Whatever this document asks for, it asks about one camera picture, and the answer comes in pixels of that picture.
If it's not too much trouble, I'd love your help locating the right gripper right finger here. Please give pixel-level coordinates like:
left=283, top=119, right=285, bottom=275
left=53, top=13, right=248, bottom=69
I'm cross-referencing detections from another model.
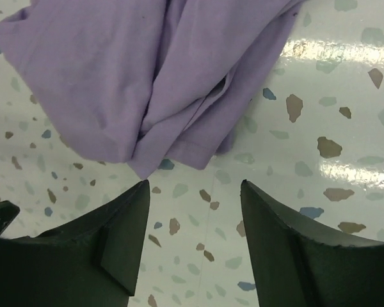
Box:
left=241, top=180, right=384, bottom=307

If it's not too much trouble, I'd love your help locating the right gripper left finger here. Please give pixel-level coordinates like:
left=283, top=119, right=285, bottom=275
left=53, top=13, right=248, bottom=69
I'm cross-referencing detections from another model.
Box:
left=0, top=180, right=150, bottom=307

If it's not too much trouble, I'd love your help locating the lilac polo shirt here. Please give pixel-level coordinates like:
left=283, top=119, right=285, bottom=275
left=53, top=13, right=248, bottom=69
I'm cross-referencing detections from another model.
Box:
left=0, top=0, right=301, bottom=179

